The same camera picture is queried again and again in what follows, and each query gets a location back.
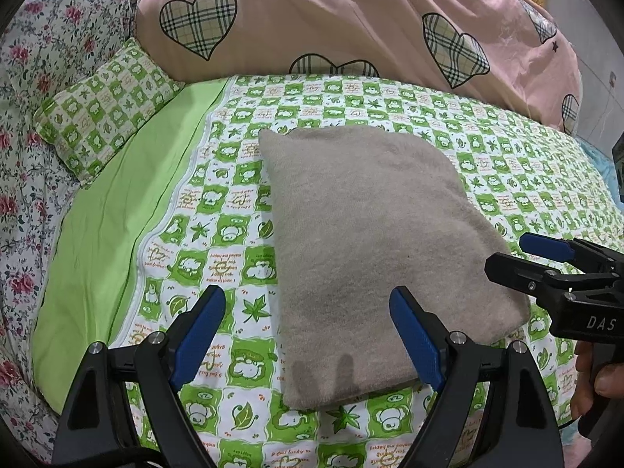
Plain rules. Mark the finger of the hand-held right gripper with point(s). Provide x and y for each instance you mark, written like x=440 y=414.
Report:
x=546 y=248
x=516 y=273

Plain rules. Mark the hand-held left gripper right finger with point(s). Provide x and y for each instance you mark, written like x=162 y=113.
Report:
x=414 y=336

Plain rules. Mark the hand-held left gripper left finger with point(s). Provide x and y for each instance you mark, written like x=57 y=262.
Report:
x=197 y=336

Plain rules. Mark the grey towel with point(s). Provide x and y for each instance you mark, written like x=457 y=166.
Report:
x=370 y=253

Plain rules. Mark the person's right hand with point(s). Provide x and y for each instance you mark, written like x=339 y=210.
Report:
x=582 y=380

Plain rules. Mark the light blue cloth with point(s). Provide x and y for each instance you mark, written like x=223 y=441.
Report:
x=597 y=165

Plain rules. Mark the green printed bed sheet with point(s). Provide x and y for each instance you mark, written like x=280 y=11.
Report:
x=161 y=214

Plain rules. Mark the green printed pillow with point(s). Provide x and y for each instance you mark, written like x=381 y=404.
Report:
x=107 y=112

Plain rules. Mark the floral bed sheet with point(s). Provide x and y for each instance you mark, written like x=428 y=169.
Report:
x=29 y=107

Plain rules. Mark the pink heart-print duvet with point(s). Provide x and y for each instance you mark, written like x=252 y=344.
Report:
x=341 y=14

